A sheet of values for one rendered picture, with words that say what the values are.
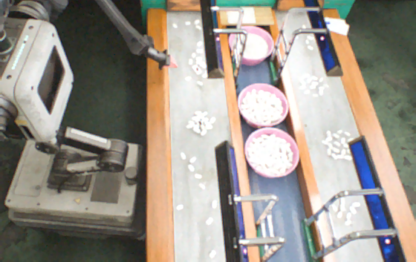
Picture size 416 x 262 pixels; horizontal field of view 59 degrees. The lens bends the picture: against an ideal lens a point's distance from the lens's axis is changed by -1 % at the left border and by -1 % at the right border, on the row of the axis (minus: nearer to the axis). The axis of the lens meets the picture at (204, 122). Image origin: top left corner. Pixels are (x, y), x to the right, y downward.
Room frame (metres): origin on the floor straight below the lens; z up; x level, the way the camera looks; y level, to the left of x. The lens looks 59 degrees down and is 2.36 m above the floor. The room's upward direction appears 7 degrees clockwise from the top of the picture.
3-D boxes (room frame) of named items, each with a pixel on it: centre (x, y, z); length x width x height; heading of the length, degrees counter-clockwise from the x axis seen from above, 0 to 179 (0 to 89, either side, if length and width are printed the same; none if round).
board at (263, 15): (1.78, -0.17, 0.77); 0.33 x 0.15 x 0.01; 101
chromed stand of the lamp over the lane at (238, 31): (1.35, -0.05, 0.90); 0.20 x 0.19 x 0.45; 11
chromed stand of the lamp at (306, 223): (0.47, -0.62, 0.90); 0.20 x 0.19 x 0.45; 11
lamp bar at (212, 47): (1.34, 0.03, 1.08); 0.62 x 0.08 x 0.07; 11
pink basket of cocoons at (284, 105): (1.13, -0.29, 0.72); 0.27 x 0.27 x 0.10
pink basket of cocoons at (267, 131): (0.85, -0.34, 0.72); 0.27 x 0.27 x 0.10
